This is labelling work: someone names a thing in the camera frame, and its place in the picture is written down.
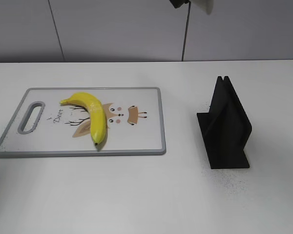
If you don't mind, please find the white grey-rimmed cutting board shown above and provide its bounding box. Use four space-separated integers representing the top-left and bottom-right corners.
0 87 166 158

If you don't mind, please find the white-handled kitchen knife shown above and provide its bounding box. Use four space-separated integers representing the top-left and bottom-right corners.
191 0 214 15

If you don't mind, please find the yellow plastic banana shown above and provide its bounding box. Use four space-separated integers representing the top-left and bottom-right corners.
60 92 107 145

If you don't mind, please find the black knife stand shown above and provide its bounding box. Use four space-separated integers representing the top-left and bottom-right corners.
197 76 252 169

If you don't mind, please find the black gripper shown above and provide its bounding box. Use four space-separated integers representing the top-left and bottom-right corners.
169 0 190 8

